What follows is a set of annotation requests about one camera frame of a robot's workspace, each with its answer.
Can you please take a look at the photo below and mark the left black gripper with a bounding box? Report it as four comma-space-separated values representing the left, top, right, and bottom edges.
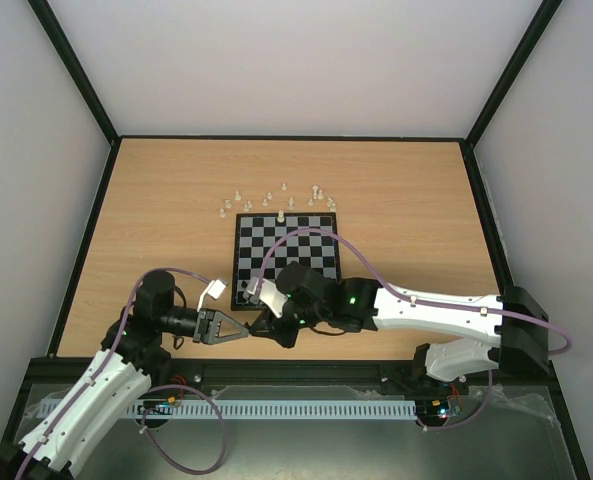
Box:
160, 304, 250, 344

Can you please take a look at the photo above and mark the white chess piece cluster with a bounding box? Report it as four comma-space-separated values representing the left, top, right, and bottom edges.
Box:
312, 185, 324, 200

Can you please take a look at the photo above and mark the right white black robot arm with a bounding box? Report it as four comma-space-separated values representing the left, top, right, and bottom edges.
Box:
243, 262, 549, 392

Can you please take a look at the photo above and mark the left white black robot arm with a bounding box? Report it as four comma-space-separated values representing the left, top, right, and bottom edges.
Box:
0, 268, 248, 479

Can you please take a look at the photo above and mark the black and white chessboard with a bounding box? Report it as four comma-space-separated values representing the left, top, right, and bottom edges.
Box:
230, 212, 341, 311

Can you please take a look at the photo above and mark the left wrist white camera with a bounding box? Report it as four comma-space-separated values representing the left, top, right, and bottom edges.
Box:
197, 278, 228, 310

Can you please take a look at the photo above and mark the white slotted cable duct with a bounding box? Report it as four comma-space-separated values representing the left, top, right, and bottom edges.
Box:
122, 400, 417, 421

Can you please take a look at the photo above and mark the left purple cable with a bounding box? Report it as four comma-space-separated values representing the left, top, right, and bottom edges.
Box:
13, 267, 226, 480

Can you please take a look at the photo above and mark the purple cable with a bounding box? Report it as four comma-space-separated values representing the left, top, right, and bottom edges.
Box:
258, 227, 574, 433
13, 267, 226, 480

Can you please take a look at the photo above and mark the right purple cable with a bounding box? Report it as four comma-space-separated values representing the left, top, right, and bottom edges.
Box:
258, 227, 574, 433

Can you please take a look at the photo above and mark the black aluminium frame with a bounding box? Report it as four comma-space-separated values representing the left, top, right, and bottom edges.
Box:
0, 0, 592, 480

